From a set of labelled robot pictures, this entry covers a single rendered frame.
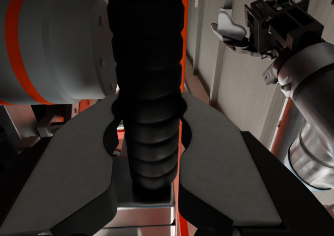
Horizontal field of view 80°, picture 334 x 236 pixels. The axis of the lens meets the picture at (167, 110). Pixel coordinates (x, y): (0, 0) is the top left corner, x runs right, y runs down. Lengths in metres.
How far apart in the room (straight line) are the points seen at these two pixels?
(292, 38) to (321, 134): 0.12
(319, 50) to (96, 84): 0.27
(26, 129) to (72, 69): 0.18
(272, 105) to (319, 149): 5.70
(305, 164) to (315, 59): 0.14
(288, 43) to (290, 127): 0.38
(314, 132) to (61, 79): 0.29
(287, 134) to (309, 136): 0.36
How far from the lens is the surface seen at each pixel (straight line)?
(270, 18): 0.36
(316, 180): 0.36
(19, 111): 0.38
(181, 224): 3.00
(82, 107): 0.59
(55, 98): 0.28
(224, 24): 0.42
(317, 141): 0.29
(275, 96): 5.86
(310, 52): 0.31
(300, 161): 0.34
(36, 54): 0.25
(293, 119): 0.66
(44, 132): 0.41
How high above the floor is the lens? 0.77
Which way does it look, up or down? 32 degrees up
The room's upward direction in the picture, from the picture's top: 180 degrees counter-clockwise
